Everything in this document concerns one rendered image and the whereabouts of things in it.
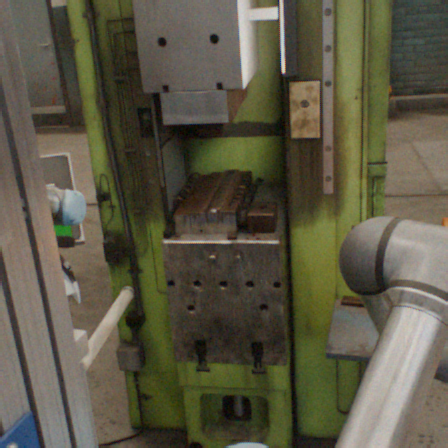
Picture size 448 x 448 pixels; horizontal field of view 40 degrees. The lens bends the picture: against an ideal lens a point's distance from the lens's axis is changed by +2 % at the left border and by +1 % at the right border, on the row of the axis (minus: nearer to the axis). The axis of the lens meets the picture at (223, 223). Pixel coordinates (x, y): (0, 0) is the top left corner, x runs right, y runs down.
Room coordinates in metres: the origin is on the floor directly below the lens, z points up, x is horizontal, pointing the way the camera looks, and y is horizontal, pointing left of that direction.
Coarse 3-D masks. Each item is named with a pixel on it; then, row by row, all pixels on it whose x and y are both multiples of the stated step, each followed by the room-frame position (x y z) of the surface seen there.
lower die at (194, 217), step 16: (208, 176) 2.17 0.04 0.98; (240, 176) 2.11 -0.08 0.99; (192, 192) 2.01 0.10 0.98; (208, 192) 1.96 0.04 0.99; (192, 208) 1.82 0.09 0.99; (224, 208) 1.79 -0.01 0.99; (176, 224) 1.80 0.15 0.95; (192, 224) 1.79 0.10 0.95; (208, 224) 1.78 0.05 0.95; (224, 224) 1.76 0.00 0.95
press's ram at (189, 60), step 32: (160, 0) 1.79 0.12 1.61; (192, 0) 1.77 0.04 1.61; (224, 0) 1.76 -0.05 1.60; (256, 0) 2.14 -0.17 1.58; (160, 32) 1.79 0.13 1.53; (192, 32) 1.77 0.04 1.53; (224, 32) 1.76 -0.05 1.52; (256, 32) 2.10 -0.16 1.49; (160, 64) 1.79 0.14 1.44; (192, 64) 1.78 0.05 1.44; (224, 64) 1.76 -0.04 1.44; (256, 64) 2.06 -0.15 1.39
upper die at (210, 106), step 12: (168, 96) 1.79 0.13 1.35; (180, 96) 1.78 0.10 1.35; (192, 96) 1.78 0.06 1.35; (204, 96) 1.77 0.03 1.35; (216, 96) 1.76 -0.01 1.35; (228, 96) 1.78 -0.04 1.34; (240, 96) 2.01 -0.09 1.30; (168, 108) 1.79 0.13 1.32; (180, 108) 1.79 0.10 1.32; (192, 108) 1.78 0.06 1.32; (204, 108) 1.77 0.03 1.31; (216, 108) 1.76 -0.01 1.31; (228, 108) 1.77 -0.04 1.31; (168, 120) 1.79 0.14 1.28; (180, 120) 1.79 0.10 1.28; (192, 120) 1.78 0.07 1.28; (204, 120) 1.77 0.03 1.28; (216, 120) 1.76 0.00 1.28; (228, 120) 1.76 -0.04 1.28
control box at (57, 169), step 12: (48, 156) 1.81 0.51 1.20; (60, 156) 1.82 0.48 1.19; (48, 168) 1.79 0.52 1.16; (60, 168) 1.80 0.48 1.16; (72, 168) 1.85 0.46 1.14; (48, 180) 1.77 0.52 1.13; (60, 180) 1.78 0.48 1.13; (72, 180) 1.79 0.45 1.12; (72, 228) 1.71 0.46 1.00; (84, 240) 1.70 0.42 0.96
